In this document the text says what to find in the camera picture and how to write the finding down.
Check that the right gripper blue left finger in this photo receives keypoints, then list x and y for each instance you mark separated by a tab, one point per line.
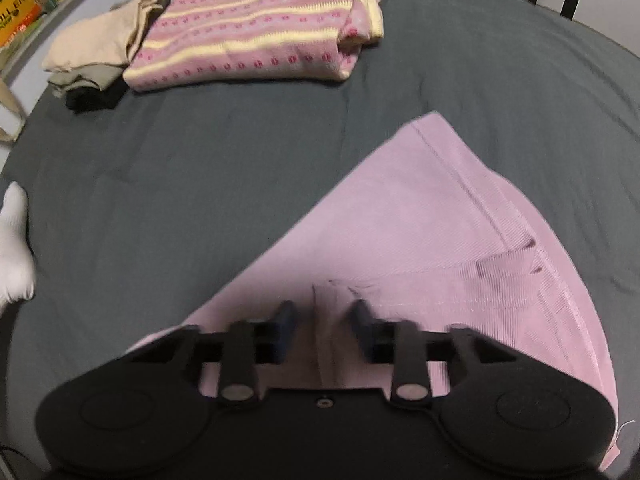
248	343

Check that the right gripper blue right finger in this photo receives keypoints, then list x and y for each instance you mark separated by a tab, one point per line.
400	344

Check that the mauve pink ribbed garment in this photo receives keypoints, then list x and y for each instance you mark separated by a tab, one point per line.
423	231

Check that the dark grey bed sheet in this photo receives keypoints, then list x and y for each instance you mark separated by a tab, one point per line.
139	214

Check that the left foot white sock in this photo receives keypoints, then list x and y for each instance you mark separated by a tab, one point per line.
17	265

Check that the black folded garment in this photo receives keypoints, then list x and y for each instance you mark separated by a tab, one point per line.
85	99

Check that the olive folded garment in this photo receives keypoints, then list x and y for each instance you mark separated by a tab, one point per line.
95	77

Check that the pink yellow striped knit sweater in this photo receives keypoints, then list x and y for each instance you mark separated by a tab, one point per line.
202	40

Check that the beige canvas tote bag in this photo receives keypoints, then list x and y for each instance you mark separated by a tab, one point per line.
14	107

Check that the beige folded garment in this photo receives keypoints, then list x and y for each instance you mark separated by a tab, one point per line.
111	38

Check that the yellow orange cardboard box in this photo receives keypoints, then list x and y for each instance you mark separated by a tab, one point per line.
16	17

